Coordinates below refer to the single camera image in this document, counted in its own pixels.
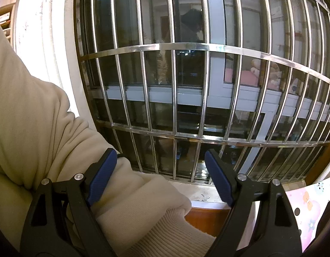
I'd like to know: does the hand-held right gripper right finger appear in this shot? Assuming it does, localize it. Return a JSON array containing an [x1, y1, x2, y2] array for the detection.
[[204, 149, 302, 257]]

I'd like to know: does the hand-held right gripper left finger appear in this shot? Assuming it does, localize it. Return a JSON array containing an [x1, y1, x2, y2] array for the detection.
[[19, 148, 118, 257]]

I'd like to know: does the person's left forearm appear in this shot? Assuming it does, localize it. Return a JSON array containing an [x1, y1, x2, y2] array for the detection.
[[0, 13, 217, 257]]

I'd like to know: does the cartoon printed tablecloth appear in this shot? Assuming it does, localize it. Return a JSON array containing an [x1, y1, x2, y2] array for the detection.
[[285, 178, 330, 252]]

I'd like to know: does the wooden bookshelf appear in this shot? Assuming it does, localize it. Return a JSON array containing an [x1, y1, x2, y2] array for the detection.
[[0, 2, 17, 45]]

